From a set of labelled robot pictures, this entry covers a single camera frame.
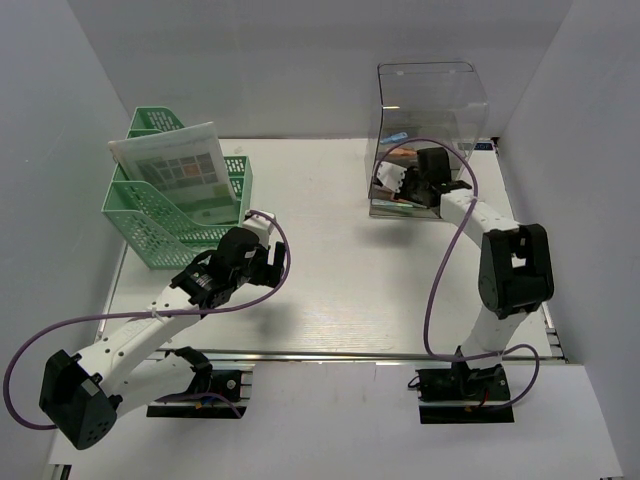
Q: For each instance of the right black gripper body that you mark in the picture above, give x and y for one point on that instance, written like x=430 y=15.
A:
x=412 y=186

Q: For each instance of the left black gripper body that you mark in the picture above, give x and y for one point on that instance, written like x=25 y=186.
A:
x=260 y=271

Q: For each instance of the orange highlighter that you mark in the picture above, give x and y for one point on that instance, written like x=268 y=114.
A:
x=403 y=152

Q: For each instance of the blue highlighter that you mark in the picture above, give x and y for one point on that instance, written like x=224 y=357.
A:
x=394 y=139

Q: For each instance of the document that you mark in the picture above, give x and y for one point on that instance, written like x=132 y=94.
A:
x=186 y=165

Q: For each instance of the green highlighter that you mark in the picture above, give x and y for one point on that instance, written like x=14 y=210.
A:
x=391 y=204

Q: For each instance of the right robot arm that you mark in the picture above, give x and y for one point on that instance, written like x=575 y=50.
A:
x=514 y=277

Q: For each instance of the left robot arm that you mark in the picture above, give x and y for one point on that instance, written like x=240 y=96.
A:
x=86 y=393

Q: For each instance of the green file organizer rack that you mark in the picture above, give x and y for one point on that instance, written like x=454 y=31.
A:
x=161 y=234

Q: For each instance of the clear acrylic drawer unit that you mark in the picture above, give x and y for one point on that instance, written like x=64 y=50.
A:
x=440 y=103

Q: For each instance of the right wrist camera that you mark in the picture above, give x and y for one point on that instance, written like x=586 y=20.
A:
x=390 y=176

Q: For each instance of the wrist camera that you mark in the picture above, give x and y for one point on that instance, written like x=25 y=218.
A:
x=261 y=224
x=390 y=176

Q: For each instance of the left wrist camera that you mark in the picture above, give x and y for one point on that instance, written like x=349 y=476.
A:
x=261 y=224

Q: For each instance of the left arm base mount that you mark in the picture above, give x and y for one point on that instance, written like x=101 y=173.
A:
x=223 y=393

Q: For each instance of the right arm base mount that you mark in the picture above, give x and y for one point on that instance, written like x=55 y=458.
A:
x=449 y=396

